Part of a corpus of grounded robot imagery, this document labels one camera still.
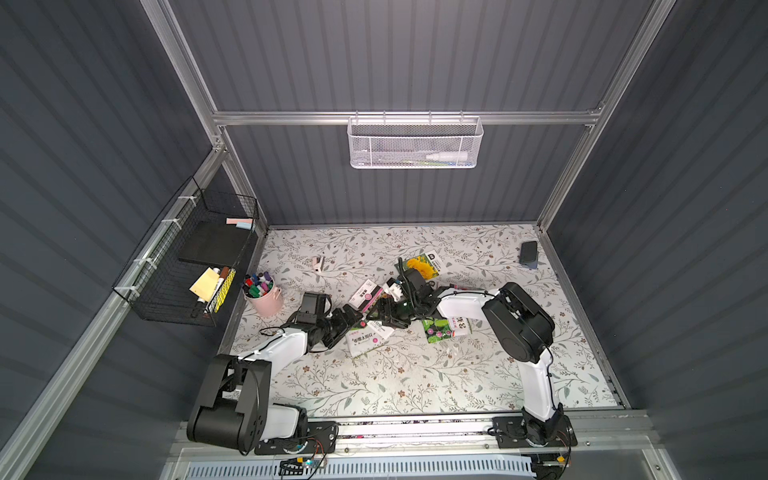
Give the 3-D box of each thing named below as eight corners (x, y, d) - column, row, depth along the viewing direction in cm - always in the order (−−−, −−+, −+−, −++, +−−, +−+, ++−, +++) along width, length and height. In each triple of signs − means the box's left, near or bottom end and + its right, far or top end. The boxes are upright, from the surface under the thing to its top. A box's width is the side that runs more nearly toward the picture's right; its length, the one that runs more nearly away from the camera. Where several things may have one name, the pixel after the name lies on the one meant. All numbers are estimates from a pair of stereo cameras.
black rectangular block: (519, 264, 111) (523, 257, 107) (520, 246, 116) (524, 239, 113) (533, 268, 110) (537, 260, 106) (533, 249, 115) (537, 241, 112)
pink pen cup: (256, 316, 98) (239, 294, 87) (263, 295, 103) (247, 271, 92) (281, 316, 98) (267, 294, 87) (287, 295, 103) (274, 271, 92)
